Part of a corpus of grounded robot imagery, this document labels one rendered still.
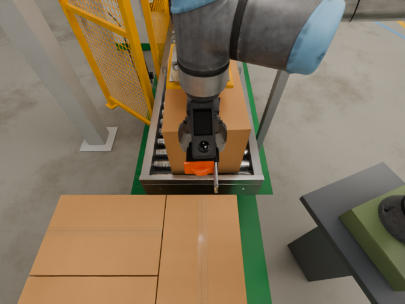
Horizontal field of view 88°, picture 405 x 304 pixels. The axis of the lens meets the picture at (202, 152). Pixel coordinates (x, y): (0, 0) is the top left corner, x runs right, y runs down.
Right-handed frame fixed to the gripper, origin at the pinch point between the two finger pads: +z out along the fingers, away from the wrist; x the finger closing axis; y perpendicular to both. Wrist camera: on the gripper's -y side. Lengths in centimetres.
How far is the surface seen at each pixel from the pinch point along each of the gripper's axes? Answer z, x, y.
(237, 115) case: 26.0, -16.7, 38.4
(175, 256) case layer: 66, 13, -15
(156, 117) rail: 62, 32, 71
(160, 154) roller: 67, 27, 44
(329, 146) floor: 120, -125, 89
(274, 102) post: 55, -50, 78
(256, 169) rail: 61, -32, 29
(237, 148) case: 40, -18, 30
